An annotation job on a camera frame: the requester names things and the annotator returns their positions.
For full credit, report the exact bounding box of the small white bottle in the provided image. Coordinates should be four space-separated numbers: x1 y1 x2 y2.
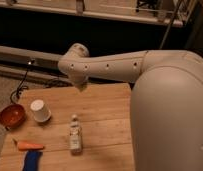
69 115 82 155

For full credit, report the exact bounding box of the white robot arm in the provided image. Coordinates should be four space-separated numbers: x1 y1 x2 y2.
58 43 203 171

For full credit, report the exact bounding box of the white paper cup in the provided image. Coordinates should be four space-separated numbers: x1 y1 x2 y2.
30 99 51 123

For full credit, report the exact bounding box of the red bowl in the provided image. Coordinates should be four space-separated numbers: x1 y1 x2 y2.
0 104 26 129

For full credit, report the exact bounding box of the orange toy carrot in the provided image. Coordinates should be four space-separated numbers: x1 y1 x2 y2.
13 140 44 151

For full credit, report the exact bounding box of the blue cloth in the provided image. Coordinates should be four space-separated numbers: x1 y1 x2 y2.
22 150 42 171

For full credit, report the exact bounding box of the metal pole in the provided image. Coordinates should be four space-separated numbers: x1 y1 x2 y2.
159 0 183 50

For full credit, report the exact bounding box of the black cable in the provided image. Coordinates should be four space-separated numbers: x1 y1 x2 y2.
9 59 35 104

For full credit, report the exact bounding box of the long grey baseboard rail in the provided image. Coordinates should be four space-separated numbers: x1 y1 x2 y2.
0 46 63 72

